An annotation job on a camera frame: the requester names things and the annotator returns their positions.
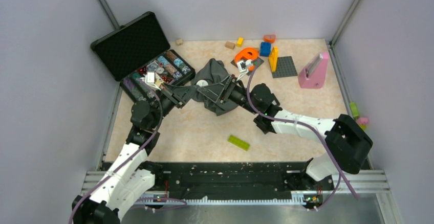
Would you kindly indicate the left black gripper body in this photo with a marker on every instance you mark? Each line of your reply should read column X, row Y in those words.
column 170, row 97

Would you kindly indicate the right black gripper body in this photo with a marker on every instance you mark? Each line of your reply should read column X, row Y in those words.
column 240, row 96

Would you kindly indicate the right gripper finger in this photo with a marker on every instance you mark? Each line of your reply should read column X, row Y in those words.
column 221, row 85
column 214, row 95

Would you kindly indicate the grey t-shirt garment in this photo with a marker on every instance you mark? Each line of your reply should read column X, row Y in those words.
column 214, row 72

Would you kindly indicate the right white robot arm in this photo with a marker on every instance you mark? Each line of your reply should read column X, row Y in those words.
column 345, row 142

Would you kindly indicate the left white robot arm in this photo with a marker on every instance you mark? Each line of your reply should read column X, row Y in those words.
column 124, row 182

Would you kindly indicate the small dark grey baseplate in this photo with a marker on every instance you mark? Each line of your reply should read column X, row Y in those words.
column 257, row 62

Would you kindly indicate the orange letter e block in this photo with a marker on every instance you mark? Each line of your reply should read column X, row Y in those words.
column 247, row 54

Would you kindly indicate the lime green lego brick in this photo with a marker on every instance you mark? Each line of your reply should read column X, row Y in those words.
column 238, row 142

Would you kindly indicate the yellow upright lego block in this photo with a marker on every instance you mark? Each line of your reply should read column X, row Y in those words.
column 273, row 59

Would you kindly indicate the tan wooden block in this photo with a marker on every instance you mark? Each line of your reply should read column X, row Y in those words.
column 230, row 45

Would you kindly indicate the blue lego block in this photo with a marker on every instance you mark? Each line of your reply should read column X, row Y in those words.
column 265, row 49

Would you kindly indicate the small yellow block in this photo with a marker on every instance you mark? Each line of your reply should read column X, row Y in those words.
column 240, row 41

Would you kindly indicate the large grey lego baseplate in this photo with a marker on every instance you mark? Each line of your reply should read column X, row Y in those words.
column 285, row 68

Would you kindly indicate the black open poker chip case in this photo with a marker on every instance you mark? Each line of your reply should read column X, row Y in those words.
column 138, row 47

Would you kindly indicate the small beige wooden cube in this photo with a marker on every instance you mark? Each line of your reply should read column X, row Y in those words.
column 179, row 42

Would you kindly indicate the orange curved toy piece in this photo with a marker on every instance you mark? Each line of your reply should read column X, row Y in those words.
column 270, row 38

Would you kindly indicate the pink wedge stand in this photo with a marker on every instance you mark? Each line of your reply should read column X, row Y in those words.
column 313, row 75

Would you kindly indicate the green block outside table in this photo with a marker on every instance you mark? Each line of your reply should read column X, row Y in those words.
column 354, row 110

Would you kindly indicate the pink block outside table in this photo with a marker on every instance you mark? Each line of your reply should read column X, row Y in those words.
column 362, row 122

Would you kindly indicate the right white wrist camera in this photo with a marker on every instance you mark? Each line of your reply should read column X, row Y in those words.
column 243, row 67

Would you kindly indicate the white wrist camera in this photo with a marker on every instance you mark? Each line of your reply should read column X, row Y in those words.
column 243, row 67
column 153, row 80

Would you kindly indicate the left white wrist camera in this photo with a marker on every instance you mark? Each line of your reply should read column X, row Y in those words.
column 153, row 80

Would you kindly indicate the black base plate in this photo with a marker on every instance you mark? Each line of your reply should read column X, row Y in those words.
column 233, row 181

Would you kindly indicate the white cable duct rail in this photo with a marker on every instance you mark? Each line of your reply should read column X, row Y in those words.
column 297, row 199

